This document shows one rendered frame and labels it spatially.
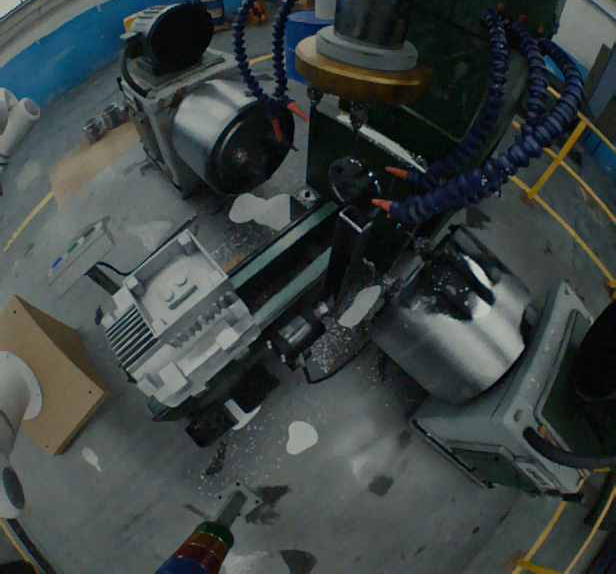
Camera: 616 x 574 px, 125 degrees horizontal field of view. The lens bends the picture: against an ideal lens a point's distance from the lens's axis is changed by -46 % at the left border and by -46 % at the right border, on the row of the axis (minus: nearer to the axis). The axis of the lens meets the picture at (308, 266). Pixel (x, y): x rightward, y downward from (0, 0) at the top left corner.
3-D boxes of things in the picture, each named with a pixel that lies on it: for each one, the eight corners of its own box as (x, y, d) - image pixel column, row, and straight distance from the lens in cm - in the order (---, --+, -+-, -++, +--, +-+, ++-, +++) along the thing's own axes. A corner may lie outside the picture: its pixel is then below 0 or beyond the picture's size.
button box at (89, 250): (114, 236, 68) (101, 218, 67) (116, 246, 61) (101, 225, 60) (62, 284, 72) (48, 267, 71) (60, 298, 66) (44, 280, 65)
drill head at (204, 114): (228, 118, 102) (219, 53, 91) (306, 171, 79) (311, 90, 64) (163, 156, 95) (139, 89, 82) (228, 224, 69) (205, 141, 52)
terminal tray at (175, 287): (199, 252, 48) (186, 227, 42) (239, 299, 43) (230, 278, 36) (142, 299, 48) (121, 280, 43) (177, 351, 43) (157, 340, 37)
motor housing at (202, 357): (208, 275, 63) (179, 224, 48) (267, 342, 56) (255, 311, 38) (138, 334, 65) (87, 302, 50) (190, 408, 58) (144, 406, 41)
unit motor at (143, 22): (185, 93, 120) (166, -3, 109) (231, 122, 94) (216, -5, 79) (126, 127, 115) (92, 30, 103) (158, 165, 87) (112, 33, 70)
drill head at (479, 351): (396, 242, 69) (437, 166, 52) (515, 355, 76) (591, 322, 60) (321, 316, 58) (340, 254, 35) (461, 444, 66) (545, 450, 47)
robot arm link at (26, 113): (-10, 135, 89) (2, 159, 85) (16, 95, 82) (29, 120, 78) (7, 130, 95) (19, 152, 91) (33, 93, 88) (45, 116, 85)
